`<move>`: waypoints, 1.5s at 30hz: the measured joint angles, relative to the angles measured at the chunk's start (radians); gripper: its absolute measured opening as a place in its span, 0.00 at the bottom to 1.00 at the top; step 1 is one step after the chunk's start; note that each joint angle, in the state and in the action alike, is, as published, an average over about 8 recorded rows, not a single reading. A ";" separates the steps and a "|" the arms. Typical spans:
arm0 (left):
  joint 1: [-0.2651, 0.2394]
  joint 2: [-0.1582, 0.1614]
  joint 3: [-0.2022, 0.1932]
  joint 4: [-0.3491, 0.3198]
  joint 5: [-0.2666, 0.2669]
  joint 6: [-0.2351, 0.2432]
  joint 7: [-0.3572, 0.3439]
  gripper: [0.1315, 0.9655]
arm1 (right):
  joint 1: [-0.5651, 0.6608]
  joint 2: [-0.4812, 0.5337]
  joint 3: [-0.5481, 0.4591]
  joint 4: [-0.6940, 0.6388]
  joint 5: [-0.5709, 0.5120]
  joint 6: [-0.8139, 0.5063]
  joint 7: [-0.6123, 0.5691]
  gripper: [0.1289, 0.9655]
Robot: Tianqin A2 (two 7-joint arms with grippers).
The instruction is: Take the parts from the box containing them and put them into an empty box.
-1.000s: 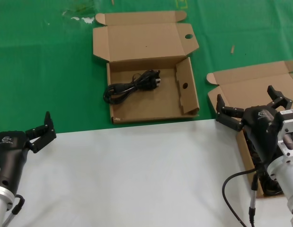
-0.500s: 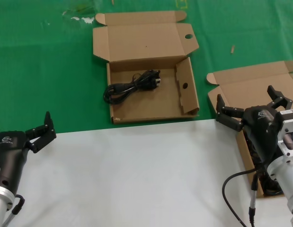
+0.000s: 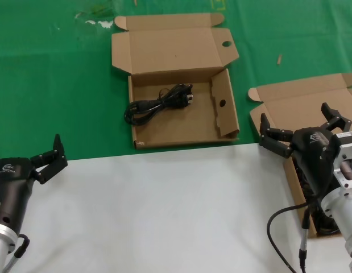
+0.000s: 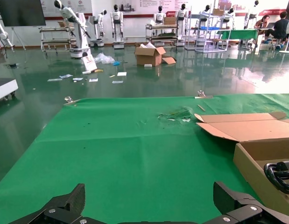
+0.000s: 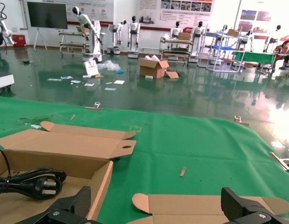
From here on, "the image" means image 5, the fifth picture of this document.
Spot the white humanoid robot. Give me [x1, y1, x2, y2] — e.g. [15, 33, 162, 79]
[169, 21, 182, 39]
[240, 23, 256, 52]
[107, 20, 127, 56]
[72, 6, 106, 63]
[127, 15, 141, 59]
[190, 21, 209, 63]
[219, 23, 231, 38]
[263, 24, 282, 53]

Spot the white red paper bag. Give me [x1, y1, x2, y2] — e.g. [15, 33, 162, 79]
[83, 61, 100, 79]

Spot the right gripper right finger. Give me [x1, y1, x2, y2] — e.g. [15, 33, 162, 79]
[220, 187, 289, 224]

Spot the open brown cardboard box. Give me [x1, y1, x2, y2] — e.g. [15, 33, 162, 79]
[0, 120, 137, 221]
[127, 193, 289, 224]

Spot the white mobile base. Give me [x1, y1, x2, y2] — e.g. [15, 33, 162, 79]
[0, 72, 15, 91]

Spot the seated person brown top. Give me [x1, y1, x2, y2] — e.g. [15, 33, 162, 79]
[272, 40, 289, 70]

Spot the white frame rack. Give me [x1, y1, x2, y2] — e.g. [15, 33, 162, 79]
[197, 28, 247, 73]

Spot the red box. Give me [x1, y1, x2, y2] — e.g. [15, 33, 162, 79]
[12, 34, 26, 48]

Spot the green covered table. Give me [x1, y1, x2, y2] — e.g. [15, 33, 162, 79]
[234, 50, 277, 70]

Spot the clear plastic bag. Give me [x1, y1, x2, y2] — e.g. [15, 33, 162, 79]
[97, 59, 121, 72]

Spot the black display on stand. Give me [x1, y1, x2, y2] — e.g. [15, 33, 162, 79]
[27, 1, 68, 51]

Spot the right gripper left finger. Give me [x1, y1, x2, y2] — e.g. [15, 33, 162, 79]
[15, 185, 98, 224]

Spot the flat cardboard piece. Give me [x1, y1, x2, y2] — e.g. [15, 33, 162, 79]
[164, 69, 181, 79]

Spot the large open cardboard box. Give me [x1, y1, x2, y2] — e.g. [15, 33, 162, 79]
[138, 55, 170, 79]

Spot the green table cloth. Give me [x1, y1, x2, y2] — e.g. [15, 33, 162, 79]
[0, 95, 289, 224]

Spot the white red wall poster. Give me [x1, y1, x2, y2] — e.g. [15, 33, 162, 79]
[66, 0, 114, 24]

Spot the metal shelf cart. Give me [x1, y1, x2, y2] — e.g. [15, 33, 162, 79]
[159, 32, 193, 63]
[58, 29, 90, 56]

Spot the large wall info board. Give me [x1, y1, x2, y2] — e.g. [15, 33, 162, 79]
[137, 0, 215, 28]

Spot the black power cable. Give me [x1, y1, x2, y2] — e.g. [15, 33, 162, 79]
[0, 149, 67, 201]

